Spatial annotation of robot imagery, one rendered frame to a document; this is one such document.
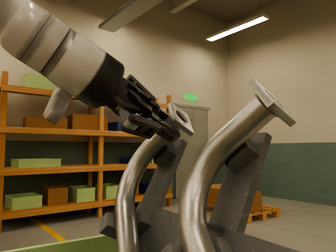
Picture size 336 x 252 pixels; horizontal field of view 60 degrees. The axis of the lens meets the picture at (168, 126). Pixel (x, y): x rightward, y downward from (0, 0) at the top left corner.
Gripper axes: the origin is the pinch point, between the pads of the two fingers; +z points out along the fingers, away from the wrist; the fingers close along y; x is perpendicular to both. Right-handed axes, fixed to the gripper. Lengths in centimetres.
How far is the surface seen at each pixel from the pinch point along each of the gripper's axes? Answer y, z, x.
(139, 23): 605, 109, 100
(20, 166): 293, 42, 306
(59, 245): -6.9, -1.9, 26.0
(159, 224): -11.5, 4.2, 8.3
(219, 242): -21.1, 1.9, -2.0
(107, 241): -4.7, 5.9, 23.5
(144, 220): -10.3, 2.9, 9.9
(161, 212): -9.8, 4.2, 7.6
